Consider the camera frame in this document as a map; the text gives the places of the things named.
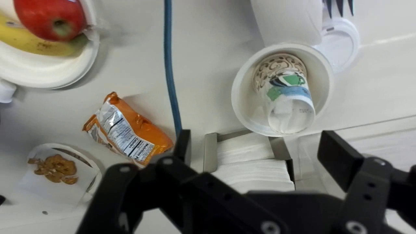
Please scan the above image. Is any brown cookie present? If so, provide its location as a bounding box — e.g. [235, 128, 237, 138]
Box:
[28, 154, 80, 187]

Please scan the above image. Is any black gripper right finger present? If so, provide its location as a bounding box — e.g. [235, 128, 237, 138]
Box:
[318, 129, 416, 234]

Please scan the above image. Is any orange snack bag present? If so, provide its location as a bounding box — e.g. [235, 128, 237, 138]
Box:
[83, 92, 175, 170]

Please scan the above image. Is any small white creamer cup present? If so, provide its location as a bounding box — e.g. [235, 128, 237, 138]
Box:
[0, 79, 19, 105]

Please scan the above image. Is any blue power cable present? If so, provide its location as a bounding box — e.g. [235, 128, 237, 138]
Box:
[163, 0, 185, 138]

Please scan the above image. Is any red apple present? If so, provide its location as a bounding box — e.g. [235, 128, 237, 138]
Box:
[12, 0, 89, 44]

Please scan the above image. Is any white napkin stack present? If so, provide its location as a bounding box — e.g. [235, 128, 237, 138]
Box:
[213, 137, 297, 196]

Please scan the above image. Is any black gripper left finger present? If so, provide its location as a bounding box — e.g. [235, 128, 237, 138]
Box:
[76, 129, 288, 234]

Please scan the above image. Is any white round plate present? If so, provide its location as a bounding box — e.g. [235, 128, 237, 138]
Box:
[0, 0, 102, 92]

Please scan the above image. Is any yellow banana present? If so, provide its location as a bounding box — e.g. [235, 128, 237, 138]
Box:
[0, 11, 90, 59]

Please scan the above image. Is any small white bowl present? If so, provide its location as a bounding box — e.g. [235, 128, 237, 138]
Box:
[231, 42, 336, 138]

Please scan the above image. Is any small printed paper cup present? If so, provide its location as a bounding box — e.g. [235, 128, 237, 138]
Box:
[253, 53, 318, 136]

